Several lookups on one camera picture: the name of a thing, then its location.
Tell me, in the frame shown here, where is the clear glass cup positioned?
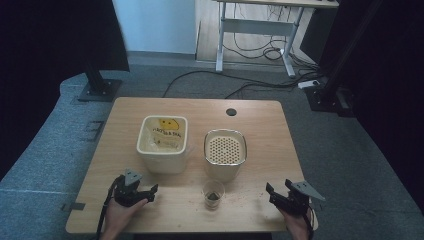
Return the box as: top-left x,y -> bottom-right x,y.
201,179 -> 226,211

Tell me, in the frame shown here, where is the cream container with strainer lid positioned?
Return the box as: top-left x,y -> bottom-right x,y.
203,128 -> 248,183

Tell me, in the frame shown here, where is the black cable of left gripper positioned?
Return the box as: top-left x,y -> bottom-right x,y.
95,175 -> 125,240

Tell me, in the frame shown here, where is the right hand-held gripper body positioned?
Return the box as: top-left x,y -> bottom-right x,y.
269,178 -> 326,216

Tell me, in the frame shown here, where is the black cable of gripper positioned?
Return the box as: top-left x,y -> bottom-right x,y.
95,175 -> 125,240
301,203 -> 316,240

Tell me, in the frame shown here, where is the bundle of black cables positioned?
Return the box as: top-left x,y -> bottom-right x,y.
222,3 -> 321,73

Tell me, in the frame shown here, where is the cream square bin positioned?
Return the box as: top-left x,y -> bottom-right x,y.
136,114 -> 190,175

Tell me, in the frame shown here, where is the white desk frame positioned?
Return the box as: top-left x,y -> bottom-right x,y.
213,0 -> 340,79

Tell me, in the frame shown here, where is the person's right hand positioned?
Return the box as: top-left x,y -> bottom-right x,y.
277,206 -> 319,240

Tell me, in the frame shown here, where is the black curtain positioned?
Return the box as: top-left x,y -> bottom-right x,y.
0,0 -> 131,183
299,0 -> 424,214

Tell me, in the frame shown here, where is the long black floor cable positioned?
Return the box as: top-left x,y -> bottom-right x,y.
161,69 -> 321,100

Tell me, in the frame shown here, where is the clear plastic bag yellow print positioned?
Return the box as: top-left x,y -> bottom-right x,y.
141,117 -> 186,153

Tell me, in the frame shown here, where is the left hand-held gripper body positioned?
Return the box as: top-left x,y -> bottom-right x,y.
112,168 -> 156,208

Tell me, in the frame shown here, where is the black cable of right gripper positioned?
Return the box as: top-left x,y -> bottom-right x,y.
301,203 -> 316,240

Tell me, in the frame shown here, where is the dark floor tape marker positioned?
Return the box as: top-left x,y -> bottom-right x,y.
60,201 -> 87,212

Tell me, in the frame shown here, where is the black metal stand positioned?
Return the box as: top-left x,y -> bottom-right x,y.
303,0 -> 384,118
77,61 -> 123,103

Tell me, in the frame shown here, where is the white power strip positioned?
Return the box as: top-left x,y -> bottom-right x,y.
297,79 -> 321,90

